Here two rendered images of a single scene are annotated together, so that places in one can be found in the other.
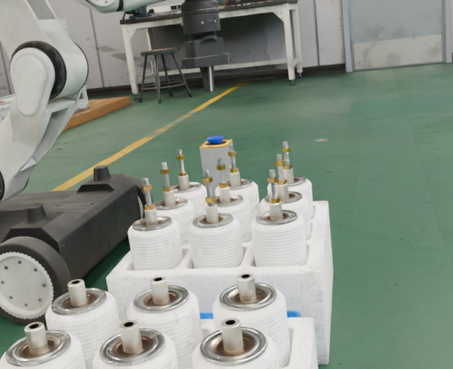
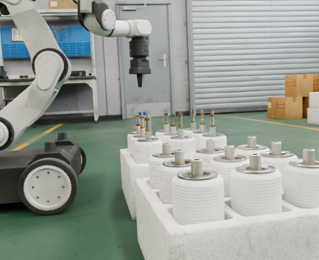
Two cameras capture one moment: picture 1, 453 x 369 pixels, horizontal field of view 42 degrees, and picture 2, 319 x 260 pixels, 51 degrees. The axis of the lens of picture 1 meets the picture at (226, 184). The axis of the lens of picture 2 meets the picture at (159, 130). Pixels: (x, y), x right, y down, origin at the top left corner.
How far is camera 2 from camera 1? 61 cm
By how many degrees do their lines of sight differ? 25
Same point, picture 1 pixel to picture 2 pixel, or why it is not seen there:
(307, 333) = not seen: hidden behind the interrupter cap
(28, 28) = (46, 41)
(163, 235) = (158, 143)
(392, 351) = not seen: hidden behind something
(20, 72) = (43, 64)
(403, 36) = (151, 102)
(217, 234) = (189, 142)
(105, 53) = not seen: outside the picture
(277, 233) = (219, 140)
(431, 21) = (165, 95)
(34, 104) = (49, 83)
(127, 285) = (142, 171)
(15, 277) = (43, 182)
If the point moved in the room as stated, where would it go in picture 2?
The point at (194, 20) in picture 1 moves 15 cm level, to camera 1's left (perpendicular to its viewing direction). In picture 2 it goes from (139, 48) to (106, 47)
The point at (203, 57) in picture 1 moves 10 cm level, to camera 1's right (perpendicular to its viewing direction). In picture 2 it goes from (141, 68) to (162, 67)
